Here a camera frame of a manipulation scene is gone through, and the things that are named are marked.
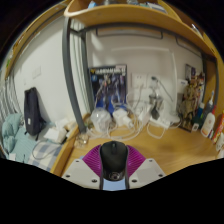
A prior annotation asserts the dark backpack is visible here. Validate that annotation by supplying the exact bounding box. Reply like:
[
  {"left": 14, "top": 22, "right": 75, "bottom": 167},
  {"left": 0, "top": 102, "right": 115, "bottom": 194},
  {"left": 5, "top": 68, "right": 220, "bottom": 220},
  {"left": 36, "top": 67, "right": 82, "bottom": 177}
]
[{"left": 23, "top": 87, "right": 46, "bottom": 137}]

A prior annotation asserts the teal plush pillow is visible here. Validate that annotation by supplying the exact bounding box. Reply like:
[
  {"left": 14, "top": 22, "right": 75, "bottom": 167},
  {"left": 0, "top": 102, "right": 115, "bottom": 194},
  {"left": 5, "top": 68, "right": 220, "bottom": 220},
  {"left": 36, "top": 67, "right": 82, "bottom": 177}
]
[{"left": 1, "top": 113, "right": 24, "bottom": 153}]

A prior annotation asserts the white charger block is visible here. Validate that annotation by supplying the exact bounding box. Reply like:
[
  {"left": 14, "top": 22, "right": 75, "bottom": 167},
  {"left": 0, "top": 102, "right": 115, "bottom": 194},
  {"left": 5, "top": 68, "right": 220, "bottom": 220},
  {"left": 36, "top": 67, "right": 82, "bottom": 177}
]
[{"left": 113, "top": 108, "right": 129, "bottom": 128}]

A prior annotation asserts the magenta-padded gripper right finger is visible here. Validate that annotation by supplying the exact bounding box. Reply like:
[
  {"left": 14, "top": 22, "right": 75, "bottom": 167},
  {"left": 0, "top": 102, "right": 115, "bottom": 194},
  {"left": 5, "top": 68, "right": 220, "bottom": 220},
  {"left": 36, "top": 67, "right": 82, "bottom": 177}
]
[{"left": 125, "top": 145, "right": 167, "bottom": 190}]

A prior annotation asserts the white power strip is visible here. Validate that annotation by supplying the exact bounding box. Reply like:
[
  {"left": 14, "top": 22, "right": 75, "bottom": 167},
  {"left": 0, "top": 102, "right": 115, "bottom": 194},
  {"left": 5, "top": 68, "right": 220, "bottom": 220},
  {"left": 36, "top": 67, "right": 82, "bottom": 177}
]
[{"left": 148, "top": 116, "right": 171, "bottom": 129}]

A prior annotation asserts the white lotion bottle red cap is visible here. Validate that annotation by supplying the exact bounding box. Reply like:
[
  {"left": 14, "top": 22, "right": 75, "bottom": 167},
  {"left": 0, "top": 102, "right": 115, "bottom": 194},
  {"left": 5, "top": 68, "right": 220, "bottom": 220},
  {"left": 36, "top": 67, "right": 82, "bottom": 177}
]
[{"left": 200, "top": 105, "right": 217, "bottom": 138}]

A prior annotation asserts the clear plastic container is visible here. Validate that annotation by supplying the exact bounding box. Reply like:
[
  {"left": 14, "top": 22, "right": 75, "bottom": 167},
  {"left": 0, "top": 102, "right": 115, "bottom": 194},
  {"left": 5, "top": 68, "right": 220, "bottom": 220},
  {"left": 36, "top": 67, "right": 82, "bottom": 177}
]
[{"left": 90, "top": 107, "right": 113, "bottom": 133}]

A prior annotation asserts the blue robot model kit box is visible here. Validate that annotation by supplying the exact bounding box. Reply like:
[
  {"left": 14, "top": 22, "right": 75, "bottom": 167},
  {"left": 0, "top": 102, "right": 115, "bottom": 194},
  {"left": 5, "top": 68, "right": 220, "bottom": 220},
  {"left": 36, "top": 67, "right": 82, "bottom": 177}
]
[{"left": 88, "top": 64, "right": 129, "bottom": 113}]

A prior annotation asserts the white coiled cable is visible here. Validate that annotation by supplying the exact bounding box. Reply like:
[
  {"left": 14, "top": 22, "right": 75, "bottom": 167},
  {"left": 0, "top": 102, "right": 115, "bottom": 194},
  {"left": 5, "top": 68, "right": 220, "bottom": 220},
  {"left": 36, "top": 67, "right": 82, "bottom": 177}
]
[{"left": 86, "top": 99, "right": 151, "bottom": 142}]

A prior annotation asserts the white cardboard box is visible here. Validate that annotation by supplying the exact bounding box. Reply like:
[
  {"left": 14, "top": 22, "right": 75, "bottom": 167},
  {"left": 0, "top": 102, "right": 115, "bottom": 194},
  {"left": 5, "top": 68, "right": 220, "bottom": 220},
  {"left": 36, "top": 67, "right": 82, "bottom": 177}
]
[{"left": 43, "top": 127, "right": 68, "bottom": 144}]

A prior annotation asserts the black computer mouse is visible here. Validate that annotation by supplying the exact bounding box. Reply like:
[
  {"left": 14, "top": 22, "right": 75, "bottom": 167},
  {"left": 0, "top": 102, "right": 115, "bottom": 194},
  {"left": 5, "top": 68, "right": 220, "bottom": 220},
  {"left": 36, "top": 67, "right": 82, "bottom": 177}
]
[{"left": 99, "top": 140, "right": 130, "bottom": 182}]

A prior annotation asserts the small clear glass jar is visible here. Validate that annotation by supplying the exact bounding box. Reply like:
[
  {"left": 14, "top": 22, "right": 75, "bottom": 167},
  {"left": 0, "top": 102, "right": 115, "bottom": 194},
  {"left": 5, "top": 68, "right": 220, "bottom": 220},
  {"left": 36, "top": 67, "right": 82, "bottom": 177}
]
[{"left": 73, "top": 132, "right": 90, "bottom": 149}]

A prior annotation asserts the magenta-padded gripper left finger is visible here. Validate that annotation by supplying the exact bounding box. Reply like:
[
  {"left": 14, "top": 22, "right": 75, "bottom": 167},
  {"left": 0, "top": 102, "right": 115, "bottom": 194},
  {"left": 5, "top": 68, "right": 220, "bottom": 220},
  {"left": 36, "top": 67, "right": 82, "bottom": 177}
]
[{"left": 61, "top": 144, "right": 104, "bottom": 190}]

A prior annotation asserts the white blue electric toothbrush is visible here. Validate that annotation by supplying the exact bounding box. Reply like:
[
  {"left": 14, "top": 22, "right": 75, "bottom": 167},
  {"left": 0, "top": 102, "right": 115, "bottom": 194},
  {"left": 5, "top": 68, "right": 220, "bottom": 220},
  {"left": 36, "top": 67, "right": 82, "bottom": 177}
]
[{"left": 203, "top": 90, "right": 216, "bottom": 118}]

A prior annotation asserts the brown tree figure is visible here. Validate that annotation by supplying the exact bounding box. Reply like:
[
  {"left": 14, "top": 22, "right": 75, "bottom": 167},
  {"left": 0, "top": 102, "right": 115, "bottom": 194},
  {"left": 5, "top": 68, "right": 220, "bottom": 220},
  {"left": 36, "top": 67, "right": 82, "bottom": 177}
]
[{"left": 179, "top": 78, "right": 201, "bottom": 131}]

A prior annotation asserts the wooden shelf unit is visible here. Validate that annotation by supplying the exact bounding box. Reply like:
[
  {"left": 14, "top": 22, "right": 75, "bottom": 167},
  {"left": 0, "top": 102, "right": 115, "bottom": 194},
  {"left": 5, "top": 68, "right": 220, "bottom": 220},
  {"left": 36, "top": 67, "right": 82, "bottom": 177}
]
[{"left": 63, "top": 0, "right": 214, "bottom": 58}]

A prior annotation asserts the white wall socket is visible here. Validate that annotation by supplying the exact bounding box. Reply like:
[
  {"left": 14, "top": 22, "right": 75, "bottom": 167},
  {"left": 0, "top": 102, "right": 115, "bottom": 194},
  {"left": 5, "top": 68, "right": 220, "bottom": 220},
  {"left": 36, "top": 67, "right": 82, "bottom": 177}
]
[{"left": 131, "top": 73, "right": 148, "bottom": 89}]

